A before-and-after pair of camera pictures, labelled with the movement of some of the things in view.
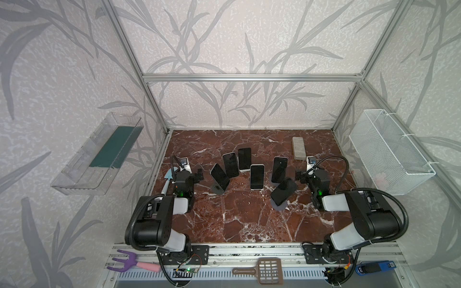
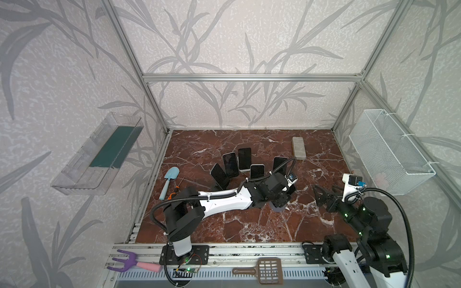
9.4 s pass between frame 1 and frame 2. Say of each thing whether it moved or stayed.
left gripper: moved
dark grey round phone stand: stayed
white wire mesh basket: stayed
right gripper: moved
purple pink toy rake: stayed
